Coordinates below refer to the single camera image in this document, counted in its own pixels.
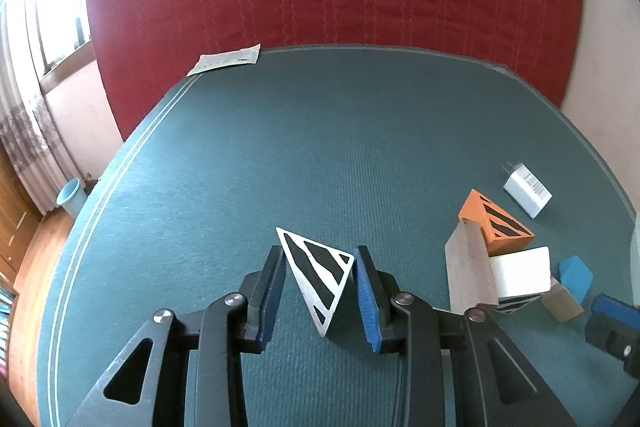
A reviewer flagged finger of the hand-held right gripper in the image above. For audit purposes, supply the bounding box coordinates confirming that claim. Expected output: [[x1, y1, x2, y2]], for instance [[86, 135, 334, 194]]
[[584, 294, 640, 378]]

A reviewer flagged long pale wooden block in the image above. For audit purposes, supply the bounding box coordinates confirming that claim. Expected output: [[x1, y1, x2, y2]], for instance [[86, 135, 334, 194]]
[[444, 218, 500, 315]]

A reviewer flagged orange striped triangular block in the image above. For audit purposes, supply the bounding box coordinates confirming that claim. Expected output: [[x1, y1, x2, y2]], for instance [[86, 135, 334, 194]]
[[458, 189, 535, 256]]

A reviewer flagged white charger plug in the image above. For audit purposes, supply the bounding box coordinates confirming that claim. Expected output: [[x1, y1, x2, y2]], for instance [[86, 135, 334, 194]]
[[501, 161, 553, 219]]

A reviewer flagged teal waste bin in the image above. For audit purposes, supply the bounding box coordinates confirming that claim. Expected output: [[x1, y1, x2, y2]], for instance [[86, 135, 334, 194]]
[[56, 178, 87, 220]]

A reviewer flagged blue block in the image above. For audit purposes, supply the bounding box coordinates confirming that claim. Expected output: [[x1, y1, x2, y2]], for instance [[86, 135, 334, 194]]
[[558, 256, 595, 303]]

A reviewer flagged white paper sheet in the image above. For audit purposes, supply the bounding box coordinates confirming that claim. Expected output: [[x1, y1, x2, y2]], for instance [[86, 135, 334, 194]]
[[187, 43, 262, 76]]

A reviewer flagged white patterned curtain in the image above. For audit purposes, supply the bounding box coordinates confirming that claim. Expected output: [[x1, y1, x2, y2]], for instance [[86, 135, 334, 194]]
[[0, 0, 83, 215]]

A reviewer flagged small wooden cube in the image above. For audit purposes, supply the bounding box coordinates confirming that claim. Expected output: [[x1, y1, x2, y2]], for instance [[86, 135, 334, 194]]
[[540, 278, 585, 323]]

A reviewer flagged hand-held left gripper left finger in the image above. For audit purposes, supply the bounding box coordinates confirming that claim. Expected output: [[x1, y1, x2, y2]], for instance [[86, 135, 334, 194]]
[[65, 245, 286, 427]]

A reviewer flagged white black-striped triangular block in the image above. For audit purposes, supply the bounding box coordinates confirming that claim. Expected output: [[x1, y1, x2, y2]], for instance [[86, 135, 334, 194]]
[[276, 227, 355, 338]]

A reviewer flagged window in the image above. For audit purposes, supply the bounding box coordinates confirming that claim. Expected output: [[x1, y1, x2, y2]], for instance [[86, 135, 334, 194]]
[[0, 0, 93, 75]]

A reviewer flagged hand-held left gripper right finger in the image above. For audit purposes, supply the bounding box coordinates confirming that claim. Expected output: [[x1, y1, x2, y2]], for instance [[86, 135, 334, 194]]
[[353, 245, 571, 427]]

